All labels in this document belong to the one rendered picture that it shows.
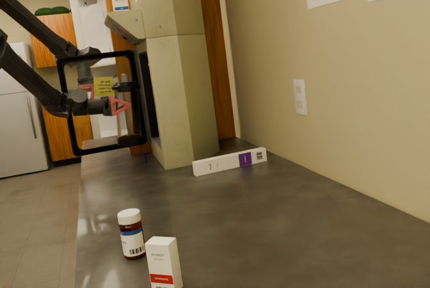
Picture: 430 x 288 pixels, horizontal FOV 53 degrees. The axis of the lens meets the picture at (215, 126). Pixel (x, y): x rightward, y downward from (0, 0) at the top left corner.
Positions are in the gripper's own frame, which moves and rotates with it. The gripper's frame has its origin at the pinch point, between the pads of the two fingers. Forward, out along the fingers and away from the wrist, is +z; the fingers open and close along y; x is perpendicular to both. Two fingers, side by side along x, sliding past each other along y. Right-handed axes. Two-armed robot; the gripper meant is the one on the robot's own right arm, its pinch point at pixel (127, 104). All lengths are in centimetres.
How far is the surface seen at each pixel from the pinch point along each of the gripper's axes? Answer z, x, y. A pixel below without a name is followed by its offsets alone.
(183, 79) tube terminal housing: 18.6, -8.5, -16.6
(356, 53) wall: 47, -14, -76
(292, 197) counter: 31, 22, -70
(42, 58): -46, -37, 509
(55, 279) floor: -39, 121, 125
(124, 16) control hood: -0.5, -30.9, -16.0
